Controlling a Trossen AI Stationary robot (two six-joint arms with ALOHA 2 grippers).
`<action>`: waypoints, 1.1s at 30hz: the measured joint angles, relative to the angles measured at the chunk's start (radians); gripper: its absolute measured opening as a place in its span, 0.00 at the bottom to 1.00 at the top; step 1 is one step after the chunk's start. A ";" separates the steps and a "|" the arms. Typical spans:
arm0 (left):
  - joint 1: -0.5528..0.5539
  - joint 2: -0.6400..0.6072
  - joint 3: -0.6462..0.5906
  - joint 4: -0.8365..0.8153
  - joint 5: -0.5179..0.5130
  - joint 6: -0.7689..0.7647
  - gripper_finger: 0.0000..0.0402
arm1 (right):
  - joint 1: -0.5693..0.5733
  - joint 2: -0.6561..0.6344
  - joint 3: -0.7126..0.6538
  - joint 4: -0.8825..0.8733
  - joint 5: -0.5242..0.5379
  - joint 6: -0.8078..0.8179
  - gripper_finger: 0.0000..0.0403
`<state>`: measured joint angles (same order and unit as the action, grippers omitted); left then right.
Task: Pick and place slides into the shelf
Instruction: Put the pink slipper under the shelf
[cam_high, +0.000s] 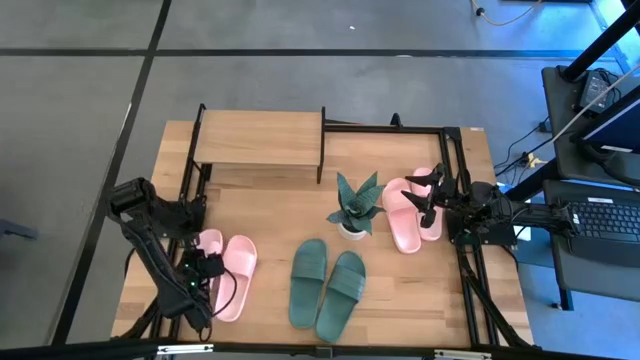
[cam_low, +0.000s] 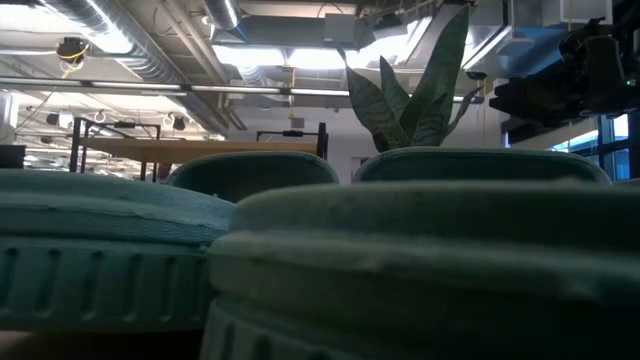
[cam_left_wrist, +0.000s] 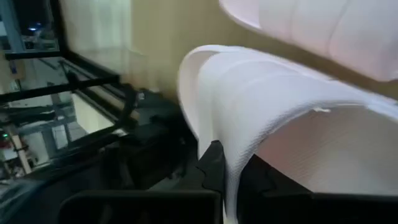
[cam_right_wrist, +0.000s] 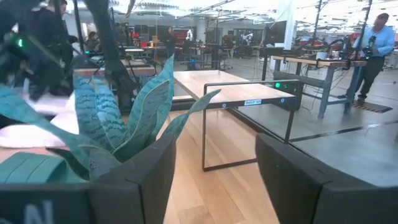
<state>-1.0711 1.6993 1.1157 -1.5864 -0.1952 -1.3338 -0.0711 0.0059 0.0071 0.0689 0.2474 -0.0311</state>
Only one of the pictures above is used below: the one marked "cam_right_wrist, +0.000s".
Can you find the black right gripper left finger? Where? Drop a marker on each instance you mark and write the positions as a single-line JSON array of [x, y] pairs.
[[133, 199]]

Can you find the wooden workbench with grey legs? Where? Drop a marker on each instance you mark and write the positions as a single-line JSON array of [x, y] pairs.
[[323, 67]]

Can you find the black box with green light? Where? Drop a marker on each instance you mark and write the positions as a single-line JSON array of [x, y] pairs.
[[287, 90]]

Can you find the person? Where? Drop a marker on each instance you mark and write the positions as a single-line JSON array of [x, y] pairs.
[[51, 25], [374, 46], [92, 42], [169, 42]]

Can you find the wooden table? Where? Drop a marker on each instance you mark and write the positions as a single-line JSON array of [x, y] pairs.
[[140, 69]]

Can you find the black floor mat yellow stripes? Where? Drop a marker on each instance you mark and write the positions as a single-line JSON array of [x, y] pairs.
[[371, 107]]

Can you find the green snake plant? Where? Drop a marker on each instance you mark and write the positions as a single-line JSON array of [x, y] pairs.
[[105, 121]]

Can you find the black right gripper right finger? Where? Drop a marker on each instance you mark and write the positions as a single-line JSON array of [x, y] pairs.
[[311, 199]]

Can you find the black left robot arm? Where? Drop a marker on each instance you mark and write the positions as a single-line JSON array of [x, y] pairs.
[[31, 65]]

